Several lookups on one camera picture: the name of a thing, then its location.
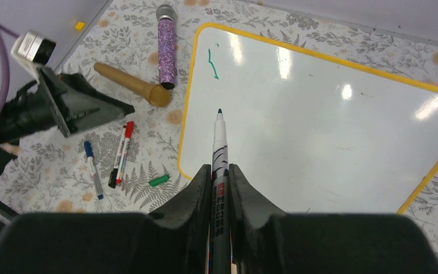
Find black capped marker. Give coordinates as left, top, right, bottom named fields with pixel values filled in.
left=108, top=126, right=126, bottom=188

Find red capped marker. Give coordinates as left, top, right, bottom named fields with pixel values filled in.
left=116, top=121, right=135, bottom=185

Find purple glitter microphone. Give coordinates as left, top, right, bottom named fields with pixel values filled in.
left=156, top=4, right=176, bottom=90

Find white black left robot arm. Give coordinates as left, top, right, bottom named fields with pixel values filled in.
left=0, top=67, right=135, bottom=175

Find floral patterned table mat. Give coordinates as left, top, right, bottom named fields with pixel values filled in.
left=0, top=1, right=438, bottom=213

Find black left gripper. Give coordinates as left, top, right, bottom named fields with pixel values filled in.
left=0, top=67, right=135, bottom=143

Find green capped whiteboard marker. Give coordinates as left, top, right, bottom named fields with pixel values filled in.
left=208, top=109, right=231, bottom=273

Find small yellow cube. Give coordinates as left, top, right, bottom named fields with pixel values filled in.
left=75, top=21, right=86, bottom=31

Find golden brown microphone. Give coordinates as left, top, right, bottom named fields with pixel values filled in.
left=94, top=62, right=172, bottom=107

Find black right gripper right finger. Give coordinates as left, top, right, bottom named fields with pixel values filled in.
left=230, top=164, right=438, bottom=273

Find yellow framed whiteboard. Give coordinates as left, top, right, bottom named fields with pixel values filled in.
left=178, top=23, right=438, bottom=213

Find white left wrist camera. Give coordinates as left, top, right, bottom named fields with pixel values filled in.
left=10, top=30, right=56, bottom=79

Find blue capped marker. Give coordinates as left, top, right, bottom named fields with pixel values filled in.
left=83, top=141, right=104, bottom=200

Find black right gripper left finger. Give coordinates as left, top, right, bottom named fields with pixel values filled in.
left=0, top=165, right=210, bottom=273

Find green marker cap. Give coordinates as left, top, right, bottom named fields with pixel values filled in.
left=148, top=174, right=170, bottom=187

